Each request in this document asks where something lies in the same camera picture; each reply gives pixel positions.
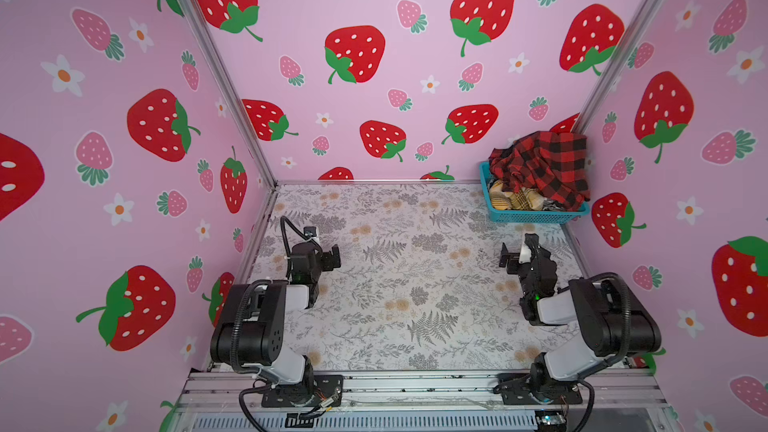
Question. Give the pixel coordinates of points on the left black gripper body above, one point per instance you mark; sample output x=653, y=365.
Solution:
x=327, y=257

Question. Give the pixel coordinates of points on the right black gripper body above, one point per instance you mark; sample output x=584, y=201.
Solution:
x=517, y=260

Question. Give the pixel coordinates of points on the red black plaid shirt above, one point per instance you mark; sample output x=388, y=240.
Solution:
x=553, y=164

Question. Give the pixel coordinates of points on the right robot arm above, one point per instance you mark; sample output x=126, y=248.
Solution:
x=612, y=325

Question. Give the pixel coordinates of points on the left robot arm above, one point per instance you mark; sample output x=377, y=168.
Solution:
x=249, y=335

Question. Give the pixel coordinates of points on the teal plastic basket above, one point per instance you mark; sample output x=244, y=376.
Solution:
x=522, y=216

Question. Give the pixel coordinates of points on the yellow plaid shirt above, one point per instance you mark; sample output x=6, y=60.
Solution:
x=524, y=200

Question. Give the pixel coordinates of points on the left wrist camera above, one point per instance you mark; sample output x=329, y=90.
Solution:
x=310, y=231

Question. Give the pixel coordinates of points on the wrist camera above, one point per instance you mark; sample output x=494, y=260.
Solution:
x=310, y=231
x=529, y=248

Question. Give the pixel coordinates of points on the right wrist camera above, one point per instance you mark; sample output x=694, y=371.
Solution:
x=529, y=248

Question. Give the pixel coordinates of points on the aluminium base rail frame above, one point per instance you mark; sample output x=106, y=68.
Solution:
x=459, y=400

